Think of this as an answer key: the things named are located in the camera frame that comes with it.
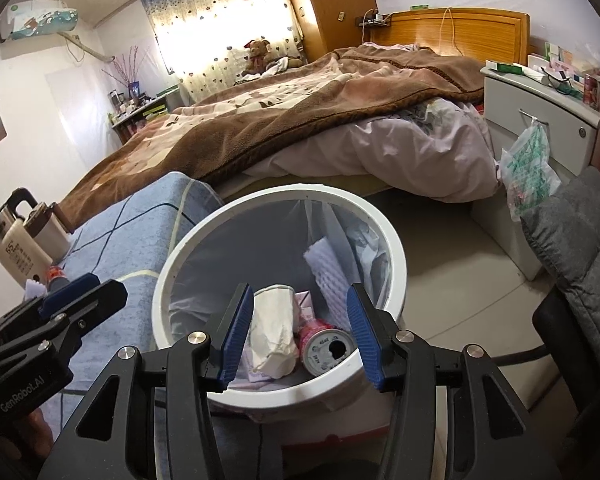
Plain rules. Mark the white foam fruit net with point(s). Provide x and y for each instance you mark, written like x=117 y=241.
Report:
x=325 y=280

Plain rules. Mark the wooden wardrobe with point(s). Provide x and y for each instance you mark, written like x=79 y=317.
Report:
x=330 y=0

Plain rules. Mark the grey padded jacket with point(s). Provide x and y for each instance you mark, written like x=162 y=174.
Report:
x=580 y=240

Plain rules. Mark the dark glasses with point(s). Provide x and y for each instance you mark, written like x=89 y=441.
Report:
x=560 y=82

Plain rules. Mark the steel and cream electric kettle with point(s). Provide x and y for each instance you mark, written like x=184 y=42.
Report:
x=17 y=255

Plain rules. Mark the white nightstand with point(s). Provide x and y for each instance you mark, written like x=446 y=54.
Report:
x=545 y=105

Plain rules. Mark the blue and cream dotted curtain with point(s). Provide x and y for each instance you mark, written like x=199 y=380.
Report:
x=205 y=75

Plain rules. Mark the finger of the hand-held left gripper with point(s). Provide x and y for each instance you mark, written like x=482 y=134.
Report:
x=100 y=300
x=70 y=290

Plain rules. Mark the pale pink duvet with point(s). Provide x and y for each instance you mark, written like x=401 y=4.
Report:
x=380 y=150

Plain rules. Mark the pile of small boxes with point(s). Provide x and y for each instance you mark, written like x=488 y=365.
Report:
x=590 y=85

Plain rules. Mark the white paper cup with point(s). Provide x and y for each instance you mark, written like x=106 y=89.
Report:
x=272 y=330

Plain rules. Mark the beige cup with brown lid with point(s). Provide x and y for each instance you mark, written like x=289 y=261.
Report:
x=50 y=237

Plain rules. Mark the brown plush blanket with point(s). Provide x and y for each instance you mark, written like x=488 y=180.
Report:
x=280 y=120

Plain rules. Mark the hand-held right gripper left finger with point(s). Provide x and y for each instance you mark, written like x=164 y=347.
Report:
x=235 y=340

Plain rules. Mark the wall air conditioner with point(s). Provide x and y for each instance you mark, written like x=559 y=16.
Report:
x=40 y=20

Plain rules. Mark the clear wall sheet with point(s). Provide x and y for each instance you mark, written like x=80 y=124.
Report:
x=75 y=110

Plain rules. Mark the purple flower branches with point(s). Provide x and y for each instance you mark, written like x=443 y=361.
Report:
x=130 y=65

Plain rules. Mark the brown teddy bear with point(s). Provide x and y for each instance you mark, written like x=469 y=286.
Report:
x=257 y=55

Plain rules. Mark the green printed plastic bag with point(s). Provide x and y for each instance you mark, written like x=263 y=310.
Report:
x=530 y=170

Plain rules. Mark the red drink can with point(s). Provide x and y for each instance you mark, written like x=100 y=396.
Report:
x=325 y=352

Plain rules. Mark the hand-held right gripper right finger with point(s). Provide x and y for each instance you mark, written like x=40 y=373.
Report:
x=365 y=340

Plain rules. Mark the green and white box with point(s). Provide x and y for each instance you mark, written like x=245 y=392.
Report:
x=510 y=68

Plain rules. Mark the cluttered side desk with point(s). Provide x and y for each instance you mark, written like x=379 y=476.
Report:
x=135 y=115

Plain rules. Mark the white air conditioner pipe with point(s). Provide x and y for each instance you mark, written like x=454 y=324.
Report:
x=87 y=50

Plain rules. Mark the wooden bed headboard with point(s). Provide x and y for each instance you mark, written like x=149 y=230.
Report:
x=480 y=30

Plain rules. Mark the black chair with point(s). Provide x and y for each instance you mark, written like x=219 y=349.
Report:
x=560 y=320

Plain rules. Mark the headboard shelf with power strip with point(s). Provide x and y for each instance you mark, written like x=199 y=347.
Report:
x=375 y=20

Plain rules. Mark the white cloth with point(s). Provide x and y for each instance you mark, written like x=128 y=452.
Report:
x=280 y=66

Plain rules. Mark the clear bottle with red cap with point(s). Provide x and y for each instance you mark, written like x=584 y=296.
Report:
x=55 y=275

